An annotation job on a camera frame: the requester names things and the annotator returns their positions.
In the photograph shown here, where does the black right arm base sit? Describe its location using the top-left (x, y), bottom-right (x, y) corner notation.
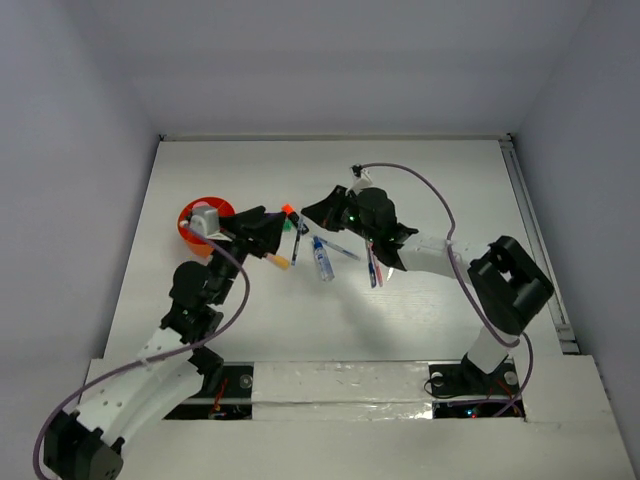
top-left (423, 360), bottom-right (525, 419)

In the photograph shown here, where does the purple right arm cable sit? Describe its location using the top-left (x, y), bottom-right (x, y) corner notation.
top-left (352, 161), bottom-right (535, 417)

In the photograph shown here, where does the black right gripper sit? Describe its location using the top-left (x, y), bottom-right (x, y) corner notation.
top-left (303, 184), bottom-right (378, 243)

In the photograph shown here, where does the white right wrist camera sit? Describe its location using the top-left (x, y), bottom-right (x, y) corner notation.
top-left (351, 164), bottom-right (373, 194)

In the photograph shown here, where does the orange round organizer container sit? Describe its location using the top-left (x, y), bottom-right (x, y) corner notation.
top-left (177, 197), bottom-right (235, 258)

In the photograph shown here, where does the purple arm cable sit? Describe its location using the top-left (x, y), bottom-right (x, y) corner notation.
top-left (352, 161), bottom-right (535, 417)
top-left (32, 224), bottom-right (251, 480)

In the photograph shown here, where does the clear spray bottle blue cap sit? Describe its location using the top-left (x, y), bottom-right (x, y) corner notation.
top-left (312, 236), bottom-right (335, 282)

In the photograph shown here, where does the clear blue gel pen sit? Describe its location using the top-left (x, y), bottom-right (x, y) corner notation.
top-left (318, 237), bottom-right (361, 261)

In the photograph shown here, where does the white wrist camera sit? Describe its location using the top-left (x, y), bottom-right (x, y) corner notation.
top-left (351, 164), bottom-right (373, 194)
top-left (179, 206), bottom-right (231, 241)

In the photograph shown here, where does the orange cap highlighter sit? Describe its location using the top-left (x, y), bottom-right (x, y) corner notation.
top-left (281, 204), bottom-right (300, 227)

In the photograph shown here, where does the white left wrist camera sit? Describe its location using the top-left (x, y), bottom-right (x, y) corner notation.
top-left (179, 206), bottom-right (231, 241)

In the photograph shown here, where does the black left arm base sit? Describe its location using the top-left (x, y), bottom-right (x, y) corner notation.
top-left (164, 362), bottom-right (254, 421)

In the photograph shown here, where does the red gel pen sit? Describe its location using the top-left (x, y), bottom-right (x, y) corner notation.
top-left (371, 247), bottom-right (384, 288)

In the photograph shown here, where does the aluminium rail on right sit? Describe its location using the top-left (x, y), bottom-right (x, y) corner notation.
top-left (498, 135), bottom-right (581, 355)

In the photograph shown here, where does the dark blue gel pen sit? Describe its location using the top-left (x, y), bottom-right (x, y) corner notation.
top-left (291, 215), bottom-right (305, 266)

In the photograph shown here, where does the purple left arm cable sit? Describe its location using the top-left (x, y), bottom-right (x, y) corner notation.
top-left (32, 224), bottom-right (251, 480)

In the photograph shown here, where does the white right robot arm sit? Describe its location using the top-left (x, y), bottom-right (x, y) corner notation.
top-left (302, 186), bottom-right (554, 392)

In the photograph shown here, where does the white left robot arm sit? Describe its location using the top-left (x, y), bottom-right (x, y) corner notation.
top-left (32, 206), bottom-right (286, 479)

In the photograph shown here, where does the blue ballpoint pen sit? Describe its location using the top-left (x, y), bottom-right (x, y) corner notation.
top-left (365, 239), bottom-right (377, 289)

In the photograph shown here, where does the yellow pink glue stick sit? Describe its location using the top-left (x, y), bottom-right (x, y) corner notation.
top-left (266, 254), bottom-right (290, 270)

